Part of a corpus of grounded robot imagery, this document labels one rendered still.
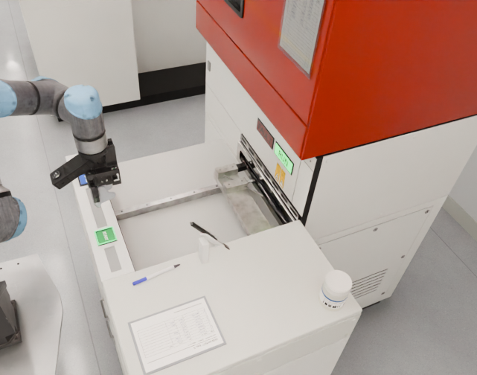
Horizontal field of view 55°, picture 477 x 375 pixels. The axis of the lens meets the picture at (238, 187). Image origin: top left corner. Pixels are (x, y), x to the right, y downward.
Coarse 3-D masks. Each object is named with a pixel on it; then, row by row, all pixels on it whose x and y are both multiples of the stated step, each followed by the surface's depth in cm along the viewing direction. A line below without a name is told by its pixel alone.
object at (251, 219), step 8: (216, 176) 169; (232, 176) 169; (224, 192) 165; (240, 192) 164; (248, 192) 164; (232, 200) 161; (240, 200) 161; (248, 200) 161; (232, 208) 161; (240, 208) 158; (248, 208) 159; (256, 208) 159; (240, 216) 156; (248, 216) 156; (256, 216) 156; (248, 224) 154; (256, 224) 154; (264, 224) 154; (248, 232) 152
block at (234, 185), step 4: (232, 180) 164; (236, 180) 164; (240, 180) 164; (244, 180) 164; (224, 184) 162; (228, 184) 162; (232, 184) 163; (236, 184) 163; (240, 184) 163; (244, 184) 163; (224, 188) 164; (228, 188) 161; (232, 188) 162; (236, 188) 163; (240, 188) 164; (244, 188) 165; (228, 192) 162; (232, 192) 163
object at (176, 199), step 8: (192, 192) 166; (200, 192) 167; (208, 192) 168; (216, 192) 170; (160, 200) 162; (168, 200) 163; (176, 200) 164; (184, 200) 166; (128, 208) 159; (136, 208) 159; (144, 208) 160; (152, 208) 162; (160, 208) 163; (120, 216) 157; (128, 216) 159
